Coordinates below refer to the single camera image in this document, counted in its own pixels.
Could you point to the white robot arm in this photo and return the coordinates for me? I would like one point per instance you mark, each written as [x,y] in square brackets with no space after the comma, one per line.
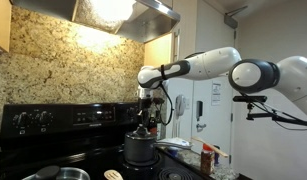
[247,76]

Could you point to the black lidded pan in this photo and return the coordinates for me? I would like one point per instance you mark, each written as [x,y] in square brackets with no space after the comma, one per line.
[59,173]

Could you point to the black camera on stand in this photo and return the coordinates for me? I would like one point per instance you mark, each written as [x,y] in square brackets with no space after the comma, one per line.
[258,109]

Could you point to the wooden slotted spatula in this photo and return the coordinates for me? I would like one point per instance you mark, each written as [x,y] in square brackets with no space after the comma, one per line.
[113,175]

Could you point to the stainless range hood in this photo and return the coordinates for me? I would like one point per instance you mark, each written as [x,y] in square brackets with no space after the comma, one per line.
[139,20]

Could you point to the wooden cooking stick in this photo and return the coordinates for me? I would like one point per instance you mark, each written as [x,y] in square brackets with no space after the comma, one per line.
[220,152]

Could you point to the grey pot with handle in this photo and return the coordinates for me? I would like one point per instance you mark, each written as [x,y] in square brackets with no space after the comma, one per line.
[141,149]

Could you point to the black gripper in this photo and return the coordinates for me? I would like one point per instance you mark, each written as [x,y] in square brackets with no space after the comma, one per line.
[145,99]

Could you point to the red-capped spice jar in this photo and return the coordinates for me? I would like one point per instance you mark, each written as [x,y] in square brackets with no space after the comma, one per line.
[207,160]

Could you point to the white wall phone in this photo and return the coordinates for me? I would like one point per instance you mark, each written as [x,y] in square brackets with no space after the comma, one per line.
[180,105]

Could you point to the wooden upper cabinet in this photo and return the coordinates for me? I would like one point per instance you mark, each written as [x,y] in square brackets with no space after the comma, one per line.
[180,42]

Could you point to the glass pot lid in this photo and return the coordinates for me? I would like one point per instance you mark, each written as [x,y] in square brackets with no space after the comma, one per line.
[141,133]

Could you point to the black electric stove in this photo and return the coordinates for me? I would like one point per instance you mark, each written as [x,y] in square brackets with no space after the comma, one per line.
[85,136]

